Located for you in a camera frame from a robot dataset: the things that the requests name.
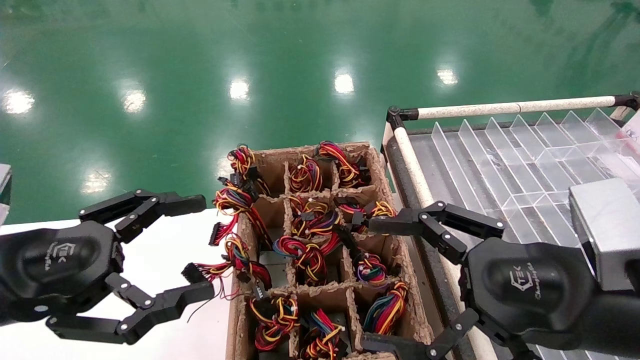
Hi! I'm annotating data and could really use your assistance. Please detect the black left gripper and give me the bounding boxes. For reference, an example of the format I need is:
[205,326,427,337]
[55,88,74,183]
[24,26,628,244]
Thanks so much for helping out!
[0,189,216,346]

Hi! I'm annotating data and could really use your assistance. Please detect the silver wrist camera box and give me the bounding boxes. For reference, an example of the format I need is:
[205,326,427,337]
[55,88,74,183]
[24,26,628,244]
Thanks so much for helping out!
[569,177,640,292]

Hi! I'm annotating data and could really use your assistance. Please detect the clear acrylic divider tray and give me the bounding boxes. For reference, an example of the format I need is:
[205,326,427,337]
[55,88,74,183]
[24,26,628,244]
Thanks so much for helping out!
[430,106,640,360]

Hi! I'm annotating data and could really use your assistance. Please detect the power supply with coloured wires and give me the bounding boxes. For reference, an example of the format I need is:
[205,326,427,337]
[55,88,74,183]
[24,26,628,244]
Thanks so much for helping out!
[300,309,348,360]
[354,251,389,287]
[289,196,342,239]
[362,281,410,337]
[289,154,324,194]
[227,144,271,196]
[272,227,347,287]
[314,140,372,189]
[334,199,398,235]
[247,295,301,352]
[209,174,274,249]
[181,234,274,322]

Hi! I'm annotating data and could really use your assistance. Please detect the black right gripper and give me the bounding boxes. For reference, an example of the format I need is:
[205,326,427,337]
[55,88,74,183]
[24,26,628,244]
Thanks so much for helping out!
[361,201,598,360]

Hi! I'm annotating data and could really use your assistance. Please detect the brown cardboard divider box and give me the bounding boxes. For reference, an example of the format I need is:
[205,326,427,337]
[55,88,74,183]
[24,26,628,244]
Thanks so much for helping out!
[225,141,436,360]

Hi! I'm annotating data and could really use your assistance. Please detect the clear bag with red print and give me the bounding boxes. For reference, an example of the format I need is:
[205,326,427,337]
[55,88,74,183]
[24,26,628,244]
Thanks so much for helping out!
[621,111,640,147]

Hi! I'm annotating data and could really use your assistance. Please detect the black tube corner joint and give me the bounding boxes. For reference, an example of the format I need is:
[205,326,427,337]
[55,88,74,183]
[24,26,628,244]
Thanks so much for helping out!
[386,105,420,132]
[614,91,640,112]

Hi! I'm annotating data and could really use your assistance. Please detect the long white cart rail tube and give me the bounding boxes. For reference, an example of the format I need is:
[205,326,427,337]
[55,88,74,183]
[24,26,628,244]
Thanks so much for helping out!
[394,126,501,360]
[416,95,618,121]

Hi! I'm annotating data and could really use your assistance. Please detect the grey metal object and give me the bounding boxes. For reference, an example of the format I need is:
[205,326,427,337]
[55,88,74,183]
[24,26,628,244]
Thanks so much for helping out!
[0,163,13,227]

